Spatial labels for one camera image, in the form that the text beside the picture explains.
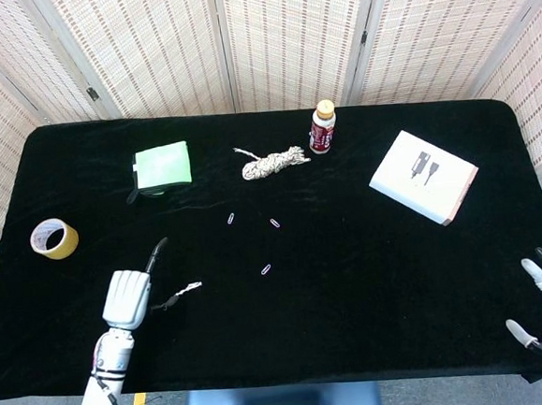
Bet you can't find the bundled beige rope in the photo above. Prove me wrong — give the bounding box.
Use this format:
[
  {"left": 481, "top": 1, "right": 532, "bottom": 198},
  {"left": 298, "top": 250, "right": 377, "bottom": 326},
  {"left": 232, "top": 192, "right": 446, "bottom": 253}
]
[{"left": 232, "top": 140, "right": 313, "bottom": 183}]

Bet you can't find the white cardboard box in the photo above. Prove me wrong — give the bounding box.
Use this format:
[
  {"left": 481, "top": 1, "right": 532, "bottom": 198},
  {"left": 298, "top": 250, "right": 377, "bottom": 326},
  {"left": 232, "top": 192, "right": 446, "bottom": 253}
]
[{"left": 364, "top": 123, "right": 484, "bottom": 233}]

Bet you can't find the green notebook with black strap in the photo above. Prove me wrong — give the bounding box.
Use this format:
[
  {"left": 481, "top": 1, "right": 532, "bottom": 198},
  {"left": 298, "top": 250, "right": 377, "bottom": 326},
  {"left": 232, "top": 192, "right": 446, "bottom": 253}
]
[{"left": 122, "top": 139, "right": 196, "bottom": 206}]

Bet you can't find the yellow tape roll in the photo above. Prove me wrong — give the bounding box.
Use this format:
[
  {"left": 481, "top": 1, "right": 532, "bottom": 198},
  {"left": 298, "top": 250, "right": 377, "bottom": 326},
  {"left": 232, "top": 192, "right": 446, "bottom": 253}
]
[{"left": 28, "top": 216, "right": 81, "bottom": 264}]

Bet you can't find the white bead chain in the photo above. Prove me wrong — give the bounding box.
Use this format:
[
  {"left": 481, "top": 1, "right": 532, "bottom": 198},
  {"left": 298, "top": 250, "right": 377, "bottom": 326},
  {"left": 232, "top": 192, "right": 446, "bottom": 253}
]
[{"left": 167, "top": 281, "right": 205, "bottom": 305}]

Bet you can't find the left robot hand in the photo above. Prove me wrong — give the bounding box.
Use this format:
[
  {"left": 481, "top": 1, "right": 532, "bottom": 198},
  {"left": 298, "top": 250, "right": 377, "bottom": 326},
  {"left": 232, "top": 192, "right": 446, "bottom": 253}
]
[{"left": 95, "top": 237, "right": 184, "bottom": 333}]

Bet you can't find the black velvet tablecloth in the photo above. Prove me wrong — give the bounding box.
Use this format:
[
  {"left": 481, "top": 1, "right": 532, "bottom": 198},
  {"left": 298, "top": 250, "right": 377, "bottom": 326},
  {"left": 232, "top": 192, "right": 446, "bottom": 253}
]
[{"left": 0, "top": 85, "right": 542, "bottom": 405}]

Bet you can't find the red label drink bottle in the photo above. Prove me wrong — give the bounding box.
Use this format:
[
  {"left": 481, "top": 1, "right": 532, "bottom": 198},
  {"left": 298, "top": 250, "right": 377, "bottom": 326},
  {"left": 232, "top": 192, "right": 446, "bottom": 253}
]
[{"left": 305, "top": 98, "right": 341, "bottom": 156}]

